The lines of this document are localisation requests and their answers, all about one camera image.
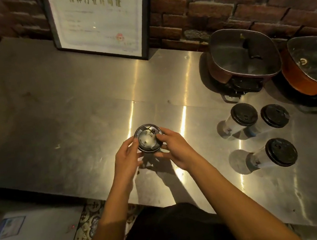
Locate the blue sticker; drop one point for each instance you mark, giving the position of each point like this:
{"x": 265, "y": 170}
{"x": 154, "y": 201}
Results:
{"x": 12, "y": 227}

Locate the glass pot lid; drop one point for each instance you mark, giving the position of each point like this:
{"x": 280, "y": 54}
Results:
{"x": 239, "y": 52}
{"x": 316, "y": 59}

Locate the black framed certificate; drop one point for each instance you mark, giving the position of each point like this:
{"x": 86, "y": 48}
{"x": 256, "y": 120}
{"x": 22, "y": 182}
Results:
{"x": 98, "y": 18}

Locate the person's right hand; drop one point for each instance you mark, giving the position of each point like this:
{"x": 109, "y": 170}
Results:
{"x": 180, "y": 153}

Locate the person's black clothing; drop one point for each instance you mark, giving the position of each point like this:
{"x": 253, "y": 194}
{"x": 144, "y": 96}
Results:
{"x": 176, "y": 232}

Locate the person's left hand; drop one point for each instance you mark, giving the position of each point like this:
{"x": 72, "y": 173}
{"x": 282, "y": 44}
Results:
{"x": 126, "y": 166}

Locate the person's left thumb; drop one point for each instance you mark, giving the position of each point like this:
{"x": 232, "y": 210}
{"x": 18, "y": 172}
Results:
{"x": 141, "y": 159}

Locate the red electric pot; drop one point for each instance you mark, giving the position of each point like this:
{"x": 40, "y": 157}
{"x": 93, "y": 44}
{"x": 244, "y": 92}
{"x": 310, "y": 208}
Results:
{"x": 298, "y": 79}
{"x": 222, "y": 76}

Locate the paper cup with black lid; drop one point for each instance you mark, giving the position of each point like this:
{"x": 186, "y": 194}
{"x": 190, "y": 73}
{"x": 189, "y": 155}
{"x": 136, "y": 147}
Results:
{"x": 280, "y": 151}
{"x": 148, "y": 138}
{"x": 243, "y": 114}
{"x": 274, "y": 116}

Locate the person's right thumb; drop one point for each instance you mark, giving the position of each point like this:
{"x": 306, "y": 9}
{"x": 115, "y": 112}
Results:
{"x": 161, "y": 153}

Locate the person's right forearm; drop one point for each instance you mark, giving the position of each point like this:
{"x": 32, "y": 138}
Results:
{"x": 240, "y": 209}

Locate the person's left forearm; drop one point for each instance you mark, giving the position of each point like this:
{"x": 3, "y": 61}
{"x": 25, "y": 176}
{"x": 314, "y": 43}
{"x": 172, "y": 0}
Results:
{"x": 111, "y": 226}

